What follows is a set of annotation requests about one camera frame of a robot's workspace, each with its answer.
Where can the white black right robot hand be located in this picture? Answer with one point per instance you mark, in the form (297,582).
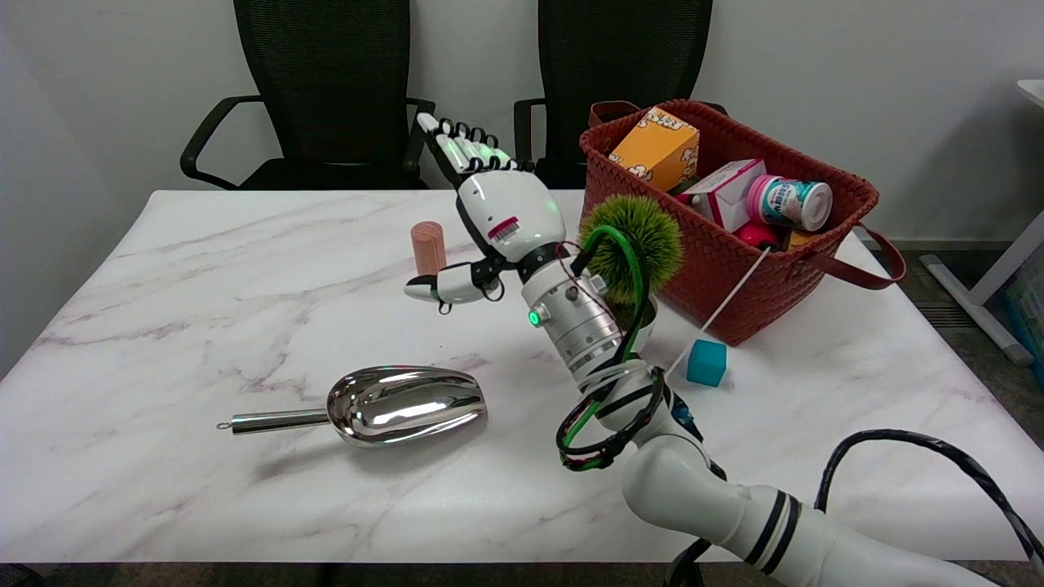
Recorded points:
(510,212)

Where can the wooden cylinder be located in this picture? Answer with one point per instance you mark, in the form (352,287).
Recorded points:
(426,244)

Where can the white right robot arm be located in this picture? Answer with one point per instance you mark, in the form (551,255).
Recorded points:
(718,497)

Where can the green ball plant white pot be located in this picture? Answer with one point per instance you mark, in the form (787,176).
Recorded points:
(659,236)

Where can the orange popcorn box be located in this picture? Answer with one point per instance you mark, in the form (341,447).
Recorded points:
(656,151)

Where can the black mesh office chair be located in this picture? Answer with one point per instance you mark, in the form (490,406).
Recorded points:
(620,57)
(326,81)

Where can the white pink carton box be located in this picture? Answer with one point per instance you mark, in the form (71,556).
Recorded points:
(726,196)

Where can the shiny metal scoop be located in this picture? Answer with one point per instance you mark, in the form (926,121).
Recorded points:
(400,403)

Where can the red woven basket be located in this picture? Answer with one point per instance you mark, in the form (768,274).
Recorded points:
(726,285)

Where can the teal cube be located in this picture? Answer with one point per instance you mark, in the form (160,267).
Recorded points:
(705,364)

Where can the red ball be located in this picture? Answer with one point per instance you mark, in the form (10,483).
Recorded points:
(757,236)

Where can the pink teal canister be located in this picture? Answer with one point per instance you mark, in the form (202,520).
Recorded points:
(791,204)

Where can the small orange item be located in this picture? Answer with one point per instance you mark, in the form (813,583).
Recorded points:
(799,240)

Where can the blue storage bin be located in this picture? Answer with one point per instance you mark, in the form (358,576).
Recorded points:
(1029,314)

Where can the white desk frame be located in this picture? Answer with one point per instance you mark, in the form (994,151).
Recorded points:
(1007,265)

